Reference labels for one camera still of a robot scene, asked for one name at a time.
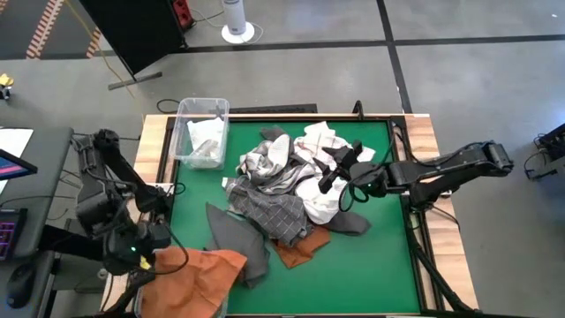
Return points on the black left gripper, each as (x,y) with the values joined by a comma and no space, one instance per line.
(154,236)

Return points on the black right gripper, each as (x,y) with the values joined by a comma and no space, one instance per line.
(348,156)

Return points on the white red-striped towel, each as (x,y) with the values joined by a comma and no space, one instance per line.
(315,137)

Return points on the plain white towel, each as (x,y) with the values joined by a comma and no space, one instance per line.
(205,132)
(322,205)

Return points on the dark grey plain towel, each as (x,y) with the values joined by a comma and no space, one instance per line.
(348,223)

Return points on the large orange towel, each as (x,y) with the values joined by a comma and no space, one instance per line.
(194,282)

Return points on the light grey waffle towel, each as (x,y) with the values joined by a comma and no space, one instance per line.
(265,163)

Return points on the small dark grey towel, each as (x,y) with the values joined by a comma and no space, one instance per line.
(273,132)

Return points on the grey plaid towel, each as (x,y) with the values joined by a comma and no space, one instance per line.
(273,212)

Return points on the dark grey waffle towel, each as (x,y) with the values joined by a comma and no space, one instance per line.
(238,247)

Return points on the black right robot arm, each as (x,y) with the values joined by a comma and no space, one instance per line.
(441,168)

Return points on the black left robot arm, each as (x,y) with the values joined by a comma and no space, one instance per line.
(115,159)

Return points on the yellow tag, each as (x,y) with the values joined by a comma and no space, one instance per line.
(145,263)

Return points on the small orange towel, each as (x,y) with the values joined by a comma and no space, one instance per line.
(300,252)

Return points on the clear plastic bin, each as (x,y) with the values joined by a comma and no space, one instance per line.
(178,141)
(224,305)

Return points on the green table mat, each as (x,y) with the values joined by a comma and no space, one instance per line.
(353,274)

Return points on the grey computer desk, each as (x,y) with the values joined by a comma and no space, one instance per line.
(53,176)

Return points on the black computer mouse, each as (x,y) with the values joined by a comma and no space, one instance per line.
(20,285)

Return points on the black computer keyboard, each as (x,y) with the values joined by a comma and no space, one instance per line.
(9,234)

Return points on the tilted computer monitor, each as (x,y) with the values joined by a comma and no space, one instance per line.
(13,168)

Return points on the white tower fan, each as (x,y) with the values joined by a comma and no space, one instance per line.
(236,17)

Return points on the black partition panel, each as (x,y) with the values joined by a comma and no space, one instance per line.
(132,31)

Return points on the yellow and black object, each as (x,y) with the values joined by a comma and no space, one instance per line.
(5,84)

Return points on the black table frame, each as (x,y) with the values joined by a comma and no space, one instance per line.
(309,118)

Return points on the black clamp post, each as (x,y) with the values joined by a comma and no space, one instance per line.
(358,110)

